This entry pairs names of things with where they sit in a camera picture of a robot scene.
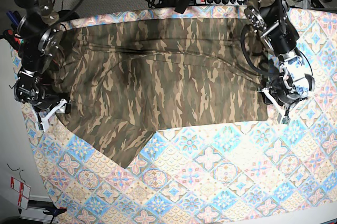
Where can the white power strip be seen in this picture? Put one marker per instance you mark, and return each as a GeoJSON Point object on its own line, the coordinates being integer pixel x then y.
{"type": "Point", "coordinates": [221, 2]}

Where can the red white label tag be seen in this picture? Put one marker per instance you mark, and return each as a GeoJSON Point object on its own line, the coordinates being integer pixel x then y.
{"type": "Point", "coordinates": [22, 193]}

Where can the blue clamp handle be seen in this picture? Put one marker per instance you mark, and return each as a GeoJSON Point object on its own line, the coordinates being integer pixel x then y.
{"type": "Point", "coordinates": [15, 19]}

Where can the camouflage T-shirt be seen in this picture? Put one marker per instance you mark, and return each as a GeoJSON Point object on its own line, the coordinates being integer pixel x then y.
{"type": "Point", "coordinates": [128, 80]}

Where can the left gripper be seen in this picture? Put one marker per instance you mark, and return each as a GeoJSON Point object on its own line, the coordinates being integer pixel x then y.
{"type": "Point", "coordinates": [284, 100]}

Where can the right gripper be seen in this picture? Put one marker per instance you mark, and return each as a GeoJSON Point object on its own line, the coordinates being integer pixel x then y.
{"type": "Point", "coordinates": [44, 109]}

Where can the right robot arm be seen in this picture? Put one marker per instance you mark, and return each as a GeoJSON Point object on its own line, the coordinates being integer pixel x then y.
{"type": "Point", "coordinates": [37, 40]}

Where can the black round stand base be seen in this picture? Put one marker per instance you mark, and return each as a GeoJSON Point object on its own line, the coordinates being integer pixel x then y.
{"type": "Point", "coordinates": [65, 16]}

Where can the black orange bottom clamp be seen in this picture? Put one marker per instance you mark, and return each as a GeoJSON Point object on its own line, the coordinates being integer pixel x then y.
{"type": "Point", "coordinates": [54, 212]}

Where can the red black clamp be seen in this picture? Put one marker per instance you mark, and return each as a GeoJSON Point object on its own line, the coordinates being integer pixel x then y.
{"type": "Point", "coordinates": [9, 36]}

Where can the patterned tile tablecloth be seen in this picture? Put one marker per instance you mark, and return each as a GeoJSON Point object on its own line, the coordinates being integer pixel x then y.
{"type": "Point", "coordinates": [249, 172]}

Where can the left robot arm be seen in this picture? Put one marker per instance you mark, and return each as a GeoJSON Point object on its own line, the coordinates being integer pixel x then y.
{"type": "Point", "coordinates": [291, 83]}

